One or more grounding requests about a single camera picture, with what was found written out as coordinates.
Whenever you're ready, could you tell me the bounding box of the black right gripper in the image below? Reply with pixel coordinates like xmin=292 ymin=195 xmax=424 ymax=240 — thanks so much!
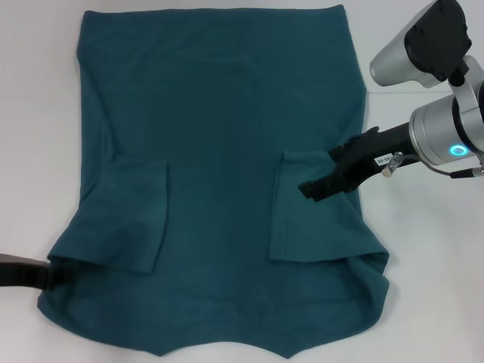
xmin=297 ymin=120 xmax=415 ymax=203

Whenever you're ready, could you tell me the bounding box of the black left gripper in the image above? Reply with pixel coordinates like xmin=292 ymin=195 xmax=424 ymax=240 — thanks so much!
xmin=0 ymin=253 xmax=75 ymax=291

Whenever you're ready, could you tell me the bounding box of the teal blue shirt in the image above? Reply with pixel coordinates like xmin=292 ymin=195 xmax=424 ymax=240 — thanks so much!
xmin=36 ymin=3 xmax=391 ymax=338

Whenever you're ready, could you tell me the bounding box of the silver cylinder gripper connector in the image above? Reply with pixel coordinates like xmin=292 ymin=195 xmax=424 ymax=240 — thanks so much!
xmin=381 ymin=150 xmax=405 ymax=178

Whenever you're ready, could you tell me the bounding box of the gray cable with black plug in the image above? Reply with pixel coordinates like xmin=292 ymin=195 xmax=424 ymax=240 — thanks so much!
xmin=400 ymin=153 xmax=484 ymax=178

